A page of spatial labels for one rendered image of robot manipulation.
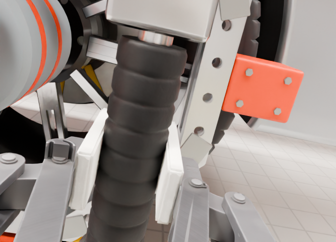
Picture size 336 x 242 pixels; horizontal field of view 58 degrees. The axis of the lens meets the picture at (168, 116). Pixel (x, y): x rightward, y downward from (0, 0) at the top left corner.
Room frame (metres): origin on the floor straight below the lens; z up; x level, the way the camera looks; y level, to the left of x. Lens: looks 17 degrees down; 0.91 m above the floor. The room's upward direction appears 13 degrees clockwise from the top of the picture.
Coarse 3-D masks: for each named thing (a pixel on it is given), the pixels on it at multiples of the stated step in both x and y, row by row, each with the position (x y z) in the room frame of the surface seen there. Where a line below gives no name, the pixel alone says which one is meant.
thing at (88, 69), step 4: (88, 64) 0.63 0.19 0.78; (84, 68) 0.63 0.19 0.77; (88, 68) 0.63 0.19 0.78; (92, 68) 0.63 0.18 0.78; (88, 72) 0.63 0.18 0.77; (92, 72) 0.63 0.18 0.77; (92, 76) 0.63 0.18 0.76; (64, 80) 0.63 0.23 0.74; (92, 80) 0.63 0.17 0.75; (96, 80) 0.63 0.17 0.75; (60, 84) 0.62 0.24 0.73; (96, 84) 0.63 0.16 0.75; (100, 88) 0.63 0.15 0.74
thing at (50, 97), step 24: (72, 0) 0.45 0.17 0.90; (72, 24) 0.49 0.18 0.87; (96, 24) 0.50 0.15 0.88; (72, 48) 0.49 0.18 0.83; (96, 48) 0.46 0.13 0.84; (192, 48) 0.50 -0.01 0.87; (72, 72) 0.45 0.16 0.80; (48, 96) 0.45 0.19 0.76; (96, 96) 0.46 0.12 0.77; (0, 120) 0.46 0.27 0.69; (24, 120) 0.63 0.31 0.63; (48, 120) 0.45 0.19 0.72; (0, 144) 0.50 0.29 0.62; (24, 144) 0.54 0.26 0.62
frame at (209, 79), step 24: (240, 0) 0.37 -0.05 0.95; (216, 24) 0.37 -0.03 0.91; (240, 24) 0.37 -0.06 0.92; (216, 48) 0.37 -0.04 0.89; (192, 72) 0.41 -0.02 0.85; (216, 72) 0.37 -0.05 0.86; (192, 96) 0.37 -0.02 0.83; (216, 96) 0.37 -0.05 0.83; (192, 120) 0.37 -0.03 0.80; (216, 120) 0.37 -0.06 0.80; (192, 144) 0.37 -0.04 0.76; (72, 216) 0.35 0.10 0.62; (72, 240) 0.36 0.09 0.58
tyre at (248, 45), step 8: (256, 0) 0.46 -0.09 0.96; (256, 8) 0.46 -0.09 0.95; (248, 16) 0.46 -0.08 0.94; (256, 16) 0.46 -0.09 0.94; (248, 24) 0.46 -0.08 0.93; (256, 24) 0.46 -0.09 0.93; (248, 32) 0.46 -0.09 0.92; (256, 32) 0.46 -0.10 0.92; (240, 40) 0.46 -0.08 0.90; (248, 40) 0.46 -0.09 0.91; (240, 48) 0.46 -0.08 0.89; (248, 48) 0.46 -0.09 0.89; (256, 48) 0.47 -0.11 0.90; (224, 112) 0.46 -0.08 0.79; (232, 112) 0.46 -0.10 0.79; (224, 120) 0.46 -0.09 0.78; (232, 120) 0.47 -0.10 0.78; (216, 128) 0.46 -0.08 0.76; (224, 128) 0.46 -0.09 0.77; (216, 136) 0.46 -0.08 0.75; (208, 152) 0.46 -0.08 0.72
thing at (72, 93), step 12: (60, 0) 0.58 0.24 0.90; (96, 0) 0.63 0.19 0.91; (108, 24) 0.64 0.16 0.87; (108, 36) 0.64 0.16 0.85; (120, 36) 0.64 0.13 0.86; (96, 60) 0.64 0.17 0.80; (96, 72) 0.64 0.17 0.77; (108, 72) 0.64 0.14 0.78; (72, 84) 0.63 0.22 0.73; (108, 84) 0.64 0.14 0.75; (72, 96) 0.63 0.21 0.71; (84, 96) 0.63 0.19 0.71; (108, 96) 0.64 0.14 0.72
